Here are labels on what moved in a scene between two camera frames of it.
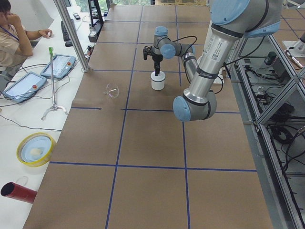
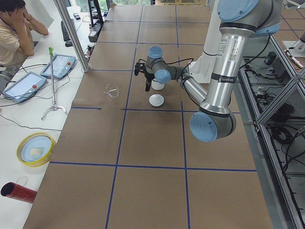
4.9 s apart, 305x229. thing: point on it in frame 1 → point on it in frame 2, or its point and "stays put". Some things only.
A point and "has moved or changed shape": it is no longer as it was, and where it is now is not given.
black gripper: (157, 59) → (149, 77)
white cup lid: (160, 77) has moved or changed shape
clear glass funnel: (112, 90) stays put
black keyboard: (66, 35) stays put
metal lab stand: (54, 107) stays put
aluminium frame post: (59, 4) stays put
